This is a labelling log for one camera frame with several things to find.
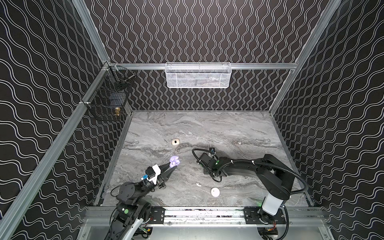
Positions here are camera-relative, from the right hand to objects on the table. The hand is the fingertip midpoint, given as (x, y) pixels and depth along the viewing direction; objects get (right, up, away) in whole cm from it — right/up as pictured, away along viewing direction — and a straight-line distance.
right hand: (210, 168), depth 92 cm
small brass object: (-52, +34, -9) cm, 63 cm away
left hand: (-18, +9, -30) cm, 36 cm away
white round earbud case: (+2, -10, -11) cm, 15 cm away
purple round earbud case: (-18, +11, -29) cm, 36 cm away
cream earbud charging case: (-22, +15, +8) cm, 28 cm away
